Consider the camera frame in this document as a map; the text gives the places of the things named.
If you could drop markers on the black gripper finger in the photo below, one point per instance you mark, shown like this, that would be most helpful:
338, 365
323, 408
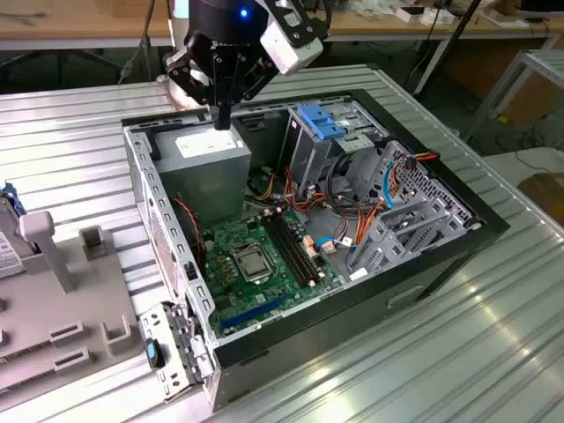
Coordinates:
255, 75
185, 70

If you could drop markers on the hard disk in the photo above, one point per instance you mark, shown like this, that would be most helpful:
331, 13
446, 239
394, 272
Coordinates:
6, 255

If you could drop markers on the grey disk bay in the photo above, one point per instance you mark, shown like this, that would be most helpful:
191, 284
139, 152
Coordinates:
454, 218

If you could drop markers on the blue plastic drive latch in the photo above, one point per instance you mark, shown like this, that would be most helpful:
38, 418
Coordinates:
310, 115
331, 131

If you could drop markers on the grey optical drive cage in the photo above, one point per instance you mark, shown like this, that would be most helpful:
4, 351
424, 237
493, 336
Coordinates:
308, 154

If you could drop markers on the grey power supply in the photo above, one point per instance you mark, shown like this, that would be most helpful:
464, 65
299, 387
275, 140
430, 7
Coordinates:
207, 185

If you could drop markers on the wooden desk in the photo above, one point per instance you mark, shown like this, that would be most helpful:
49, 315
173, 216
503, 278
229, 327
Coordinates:
66, 31

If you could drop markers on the black case fan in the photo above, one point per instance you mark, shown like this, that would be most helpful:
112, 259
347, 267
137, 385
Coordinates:
194, 233

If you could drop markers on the black RAM slot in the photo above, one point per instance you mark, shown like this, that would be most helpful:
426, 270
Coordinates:
298, 251
287, 251

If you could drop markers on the black metal pole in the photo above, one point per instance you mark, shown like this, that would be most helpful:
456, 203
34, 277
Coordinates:
445, 48

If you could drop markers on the CPU socket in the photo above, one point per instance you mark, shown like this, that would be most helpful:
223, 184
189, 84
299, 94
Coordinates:
249, 266

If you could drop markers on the green motherboard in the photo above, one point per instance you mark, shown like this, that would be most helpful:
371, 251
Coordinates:
247, 299

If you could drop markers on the blue expansion slot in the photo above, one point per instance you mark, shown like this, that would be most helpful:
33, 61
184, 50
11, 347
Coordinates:
253, 313

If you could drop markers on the black open PC case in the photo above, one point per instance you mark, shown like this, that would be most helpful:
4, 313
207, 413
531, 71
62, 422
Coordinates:
352, 317

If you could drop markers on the grey parts rack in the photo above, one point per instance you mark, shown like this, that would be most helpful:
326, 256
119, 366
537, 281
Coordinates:
44, 308

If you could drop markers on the black latch with blue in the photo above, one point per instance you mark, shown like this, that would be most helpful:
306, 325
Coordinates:
153, 352

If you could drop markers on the brown cardboard box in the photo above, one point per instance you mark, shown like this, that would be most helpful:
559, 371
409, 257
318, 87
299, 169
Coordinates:
544, 194

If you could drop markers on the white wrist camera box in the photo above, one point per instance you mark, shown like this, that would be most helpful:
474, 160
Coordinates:
286, 48

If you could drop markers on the grey card retention bracket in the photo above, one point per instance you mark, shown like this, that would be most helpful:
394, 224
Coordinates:
152, 317

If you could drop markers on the aluminium frame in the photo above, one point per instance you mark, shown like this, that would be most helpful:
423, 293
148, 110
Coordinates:
515, 66

